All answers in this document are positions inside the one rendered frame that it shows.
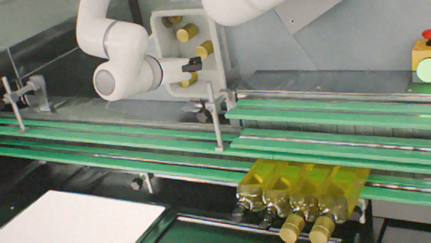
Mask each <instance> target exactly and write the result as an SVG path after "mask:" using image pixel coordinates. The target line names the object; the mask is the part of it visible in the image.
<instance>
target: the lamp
mask: <svg viewBox="0 0 431 243"><path fill-rule="evenodd" d="M417 73H418V77H419V78H421V79H422V80H423V81H426V82H431V57H427V58H424V59H423V60H421V62H420V63H419V64H418V69H417Z"/></svg>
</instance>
